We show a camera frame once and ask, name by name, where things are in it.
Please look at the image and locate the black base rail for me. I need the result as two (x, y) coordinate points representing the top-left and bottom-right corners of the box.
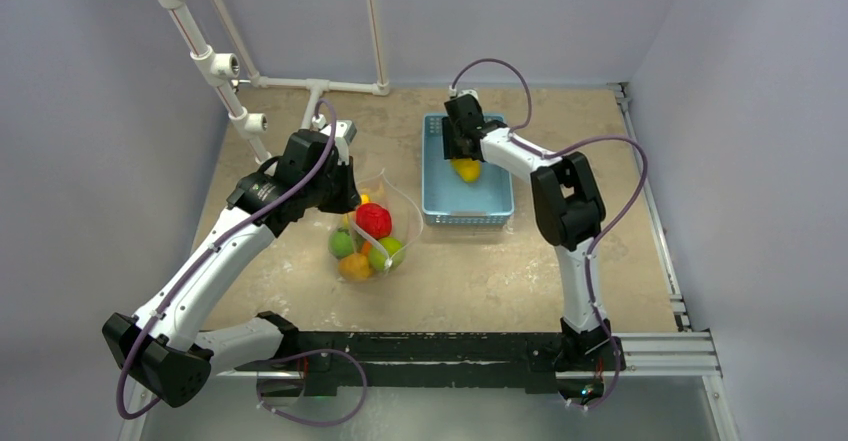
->
(241, 331), (626, 400)

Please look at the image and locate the orange mango fruit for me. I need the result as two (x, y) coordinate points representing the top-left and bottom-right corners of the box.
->
(337, 253), (374, 282)

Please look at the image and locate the yellow mango fruit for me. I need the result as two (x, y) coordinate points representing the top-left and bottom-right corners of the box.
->
(450, 158), (482, 184)

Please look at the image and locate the green pear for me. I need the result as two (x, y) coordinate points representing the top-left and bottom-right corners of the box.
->
(367, 236), (406, 272)

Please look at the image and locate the white pipe frame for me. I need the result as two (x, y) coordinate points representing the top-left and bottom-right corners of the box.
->
(156, 0), (391, 163)

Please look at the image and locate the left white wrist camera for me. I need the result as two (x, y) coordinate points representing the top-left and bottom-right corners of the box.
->
(310, 115), (358, 165)

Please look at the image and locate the light blue plastic basket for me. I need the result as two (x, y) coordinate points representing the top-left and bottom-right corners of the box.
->
(421, 113), (515, 229)

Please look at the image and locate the clear zip top bag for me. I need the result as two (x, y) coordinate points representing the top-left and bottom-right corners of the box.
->
(327, 172), (423, 282)

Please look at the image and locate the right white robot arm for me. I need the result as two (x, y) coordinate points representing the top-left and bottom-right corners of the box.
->
(442, 90), (622, 368)

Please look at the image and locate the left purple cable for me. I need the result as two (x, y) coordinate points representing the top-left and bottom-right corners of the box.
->
(115, 98), (369, 429)

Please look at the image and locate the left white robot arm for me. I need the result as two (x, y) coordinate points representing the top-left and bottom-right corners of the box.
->
(102, 121), (360, 408)

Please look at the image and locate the aluminium frame rail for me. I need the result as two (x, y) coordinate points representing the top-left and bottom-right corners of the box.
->
(609, 82), (740, 441)

